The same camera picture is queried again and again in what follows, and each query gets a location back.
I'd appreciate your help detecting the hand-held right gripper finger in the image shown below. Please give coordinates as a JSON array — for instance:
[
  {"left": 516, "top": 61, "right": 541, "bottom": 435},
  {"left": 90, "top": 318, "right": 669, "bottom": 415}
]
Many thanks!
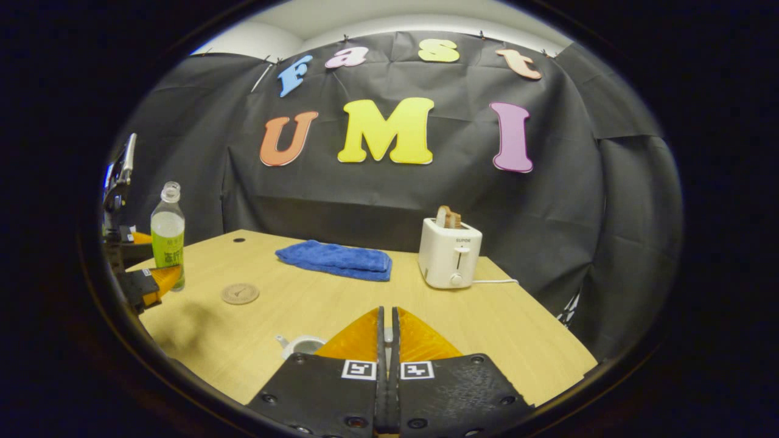
[
  {"left": 391, "top": 306, "right": 536, "bottom": 438},
  {"left": 246, "top": 306, "right": 385, "bottom": 438}
]

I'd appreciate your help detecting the green label water bottle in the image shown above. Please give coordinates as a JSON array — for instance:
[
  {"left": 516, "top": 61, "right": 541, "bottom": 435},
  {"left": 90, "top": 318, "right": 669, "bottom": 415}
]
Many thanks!
[{"left": 150, "top": 181, "right": 186, "bottom": 291}]

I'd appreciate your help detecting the white teacup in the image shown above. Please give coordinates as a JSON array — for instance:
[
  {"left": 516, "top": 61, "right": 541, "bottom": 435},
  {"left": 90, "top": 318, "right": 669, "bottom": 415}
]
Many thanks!
[{"left": 275, "top": 334, "right": 327, "bottom": 361}]

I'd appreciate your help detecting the round wooden coaster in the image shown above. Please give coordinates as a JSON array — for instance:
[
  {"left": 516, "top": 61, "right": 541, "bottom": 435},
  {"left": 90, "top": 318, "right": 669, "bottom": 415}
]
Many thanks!
[{"left": 220, "top": 283, "right": 260, "bottom": 305}]

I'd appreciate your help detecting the computer monitor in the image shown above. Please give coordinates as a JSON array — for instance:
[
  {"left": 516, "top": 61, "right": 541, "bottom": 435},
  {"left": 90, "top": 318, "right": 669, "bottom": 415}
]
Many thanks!
[{"left": 102, "top": 133, "right": 138, "bottom": 214}]

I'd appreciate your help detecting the blue towel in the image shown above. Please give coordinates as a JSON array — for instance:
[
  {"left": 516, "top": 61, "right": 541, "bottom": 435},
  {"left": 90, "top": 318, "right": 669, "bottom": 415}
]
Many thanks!
[{"left": 275, "top": 240, "right": 393, "bottom": 282}]

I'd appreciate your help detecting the white toaster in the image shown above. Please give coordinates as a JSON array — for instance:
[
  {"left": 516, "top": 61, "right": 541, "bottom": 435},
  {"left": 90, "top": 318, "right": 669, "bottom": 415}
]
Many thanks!
[{"left": 418, "top": 218, "right": 483, "bottom": 289}]

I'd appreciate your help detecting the black backdrop cloth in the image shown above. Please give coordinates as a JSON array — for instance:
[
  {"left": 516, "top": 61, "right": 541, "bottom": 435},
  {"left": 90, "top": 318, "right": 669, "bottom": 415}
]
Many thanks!
[{"left": 113, "top": 30, "right": 683, "bottom": 360}]

